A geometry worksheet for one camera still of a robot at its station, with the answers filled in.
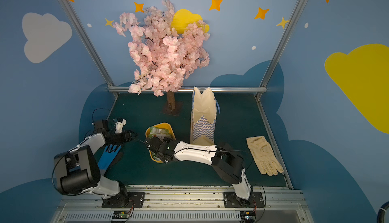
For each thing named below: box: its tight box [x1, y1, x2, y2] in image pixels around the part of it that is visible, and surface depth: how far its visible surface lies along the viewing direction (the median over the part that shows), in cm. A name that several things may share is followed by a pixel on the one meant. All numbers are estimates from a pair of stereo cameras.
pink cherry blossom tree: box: [112, 0, 211, 110], surface depth 69 cm
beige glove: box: [246, 135, 285, 177], surface depth 92 cm
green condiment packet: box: [147, 126, 170, 139], surface depth 97 cm
